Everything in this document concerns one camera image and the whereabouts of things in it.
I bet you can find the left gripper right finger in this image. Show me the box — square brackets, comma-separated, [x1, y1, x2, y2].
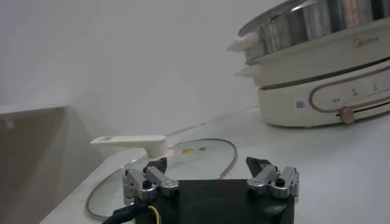
[245, 156, 300, 201]

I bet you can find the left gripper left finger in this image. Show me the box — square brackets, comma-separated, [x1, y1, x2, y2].
[122, 156, 181, 206]

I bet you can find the steel perforated steamer basket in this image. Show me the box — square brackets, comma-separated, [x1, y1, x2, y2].
[225, 0, 390, 61]

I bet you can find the cream electric cooker base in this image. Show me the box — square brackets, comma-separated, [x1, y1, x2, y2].
[234, 18, 390, 128]

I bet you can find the white side table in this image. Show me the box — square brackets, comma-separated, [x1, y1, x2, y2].
[0, 103, 68, 116]

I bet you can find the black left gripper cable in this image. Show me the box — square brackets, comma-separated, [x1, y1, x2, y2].
[102, 202, 162, 224]

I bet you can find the glass lid with white handle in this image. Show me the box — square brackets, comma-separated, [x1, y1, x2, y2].
[85, 135, 238, 220]

